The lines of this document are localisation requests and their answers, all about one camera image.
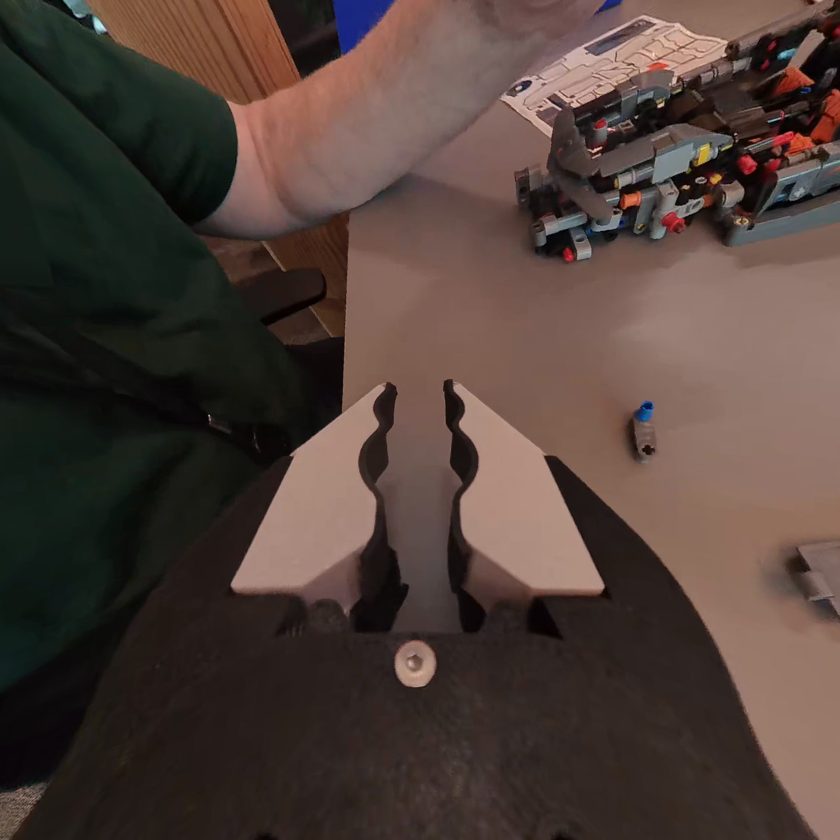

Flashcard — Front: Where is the dark padded office chair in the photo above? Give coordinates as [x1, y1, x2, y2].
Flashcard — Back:
[238, 268, 328, 327]

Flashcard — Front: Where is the thick wooden post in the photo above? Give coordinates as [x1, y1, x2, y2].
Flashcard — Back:
[85, 0, 350, 339]

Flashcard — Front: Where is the person's green shirt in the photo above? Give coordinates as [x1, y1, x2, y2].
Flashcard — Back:
[0, 0, 309, 788]

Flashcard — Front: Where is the blue bin with square tag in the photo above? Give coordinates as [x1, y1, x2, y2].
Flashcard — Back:
[331, 0, 621, 55]

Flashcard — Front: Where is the black shoulder strap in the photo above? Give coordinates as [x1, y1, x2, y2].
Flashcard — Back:
[0, 315, 293, 463]

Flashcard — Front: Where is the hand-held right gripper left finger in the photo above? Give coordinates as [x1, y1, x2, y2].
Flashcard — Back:
[230, 382, 409, 633]

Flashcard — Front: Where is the grey lego car model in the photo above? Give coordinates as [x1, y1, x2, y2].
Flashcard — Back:
[514, 0, 840, 265]

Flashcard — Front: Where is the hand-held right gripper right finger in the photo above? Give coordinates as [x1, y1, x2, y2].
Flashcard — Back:
[443, 378, 606, 633]

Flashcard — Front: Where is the white sticker sheet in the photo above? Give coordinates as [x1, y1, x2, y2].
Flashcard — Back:
[500, 16, 731, 139]

